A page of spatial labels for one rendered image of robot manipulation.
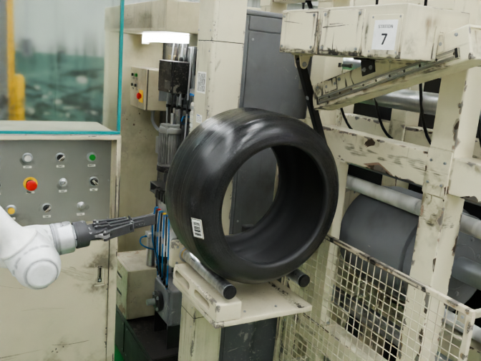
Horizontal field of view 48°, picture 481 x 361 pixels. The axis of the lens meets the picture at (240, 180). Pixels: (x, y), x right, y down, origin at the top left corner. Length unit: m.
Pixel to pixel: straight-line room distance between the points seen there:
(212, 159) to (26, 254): 0.57
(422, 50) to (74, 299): 1.61
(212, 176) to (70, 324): 1.09
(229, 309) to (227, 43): 0.89
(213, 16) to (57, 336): 1.41
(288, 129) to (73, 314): 1.23
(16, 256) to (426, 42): 1.19
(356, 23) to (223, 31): 0.48
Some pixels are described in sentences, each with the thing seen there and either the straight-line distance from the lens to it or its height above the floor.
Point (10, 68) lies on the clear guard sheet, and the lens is 2.11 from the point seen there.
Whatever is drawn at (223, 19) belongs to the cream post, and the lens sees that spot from 1.92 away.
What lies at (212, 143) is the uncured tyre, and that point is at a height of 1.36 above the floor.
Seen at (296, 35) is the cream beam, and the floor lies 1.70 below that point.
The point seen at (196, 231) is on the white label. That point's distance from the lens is 1.59.
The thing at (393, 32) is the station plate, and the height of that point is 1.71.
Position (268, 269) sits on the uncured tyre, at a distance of 1.74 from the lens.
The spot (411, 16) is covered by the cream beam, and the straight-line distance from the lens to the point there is 1.56.
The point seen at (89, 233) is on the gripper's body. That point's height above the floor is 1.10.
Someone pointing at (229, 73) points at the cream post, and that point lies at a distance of 1.93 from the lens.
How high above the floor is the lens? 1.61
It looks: 13 degrees down
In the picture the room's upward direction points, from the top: 5 degrees clockwise
